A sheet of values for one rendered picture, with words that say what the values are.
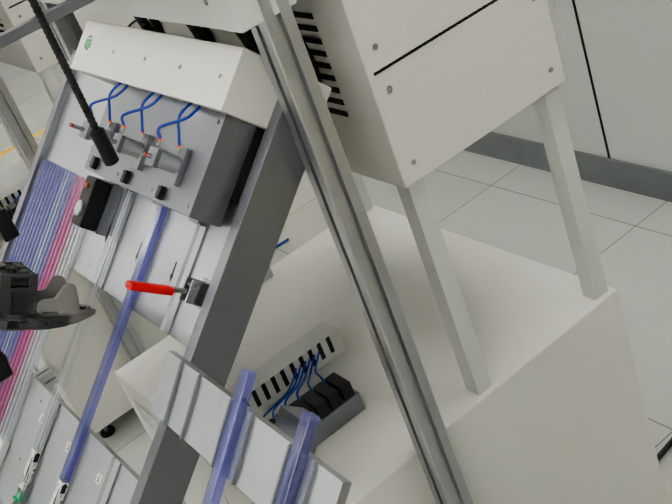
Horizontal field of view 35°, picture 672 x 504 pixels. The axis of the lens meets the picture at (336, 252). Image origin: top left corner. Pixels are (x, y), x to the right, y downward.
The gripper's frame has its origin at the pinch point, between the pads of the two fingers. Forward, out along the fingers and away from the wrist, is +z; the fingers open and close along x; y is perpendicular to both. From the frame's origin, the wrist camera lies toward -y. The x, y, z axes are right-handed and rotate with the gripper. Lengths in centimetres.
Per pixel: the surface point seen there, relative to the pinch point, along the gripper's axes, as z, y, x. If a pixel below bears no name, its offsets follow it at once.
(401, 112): 28, 36, -32
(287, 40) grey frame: 7, 43, -35
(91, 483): -4.0, -18.4, -17.4
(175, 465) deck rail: 0.4, -10.0, -32.0
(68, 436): -3.4, -16.0, -6.7
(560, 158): 60, 32, -31
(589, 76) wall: 175, 44, 69
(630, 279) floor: 165, -6, 34
